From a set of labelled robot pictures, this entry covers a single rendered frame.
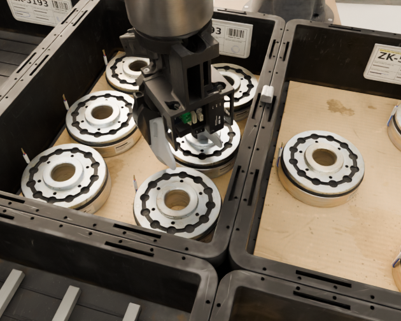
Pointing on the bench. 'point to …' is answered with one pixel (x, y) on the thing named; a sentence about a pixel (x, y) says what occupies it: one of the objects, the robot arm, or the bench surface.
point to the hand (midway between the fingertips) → (179, 146)
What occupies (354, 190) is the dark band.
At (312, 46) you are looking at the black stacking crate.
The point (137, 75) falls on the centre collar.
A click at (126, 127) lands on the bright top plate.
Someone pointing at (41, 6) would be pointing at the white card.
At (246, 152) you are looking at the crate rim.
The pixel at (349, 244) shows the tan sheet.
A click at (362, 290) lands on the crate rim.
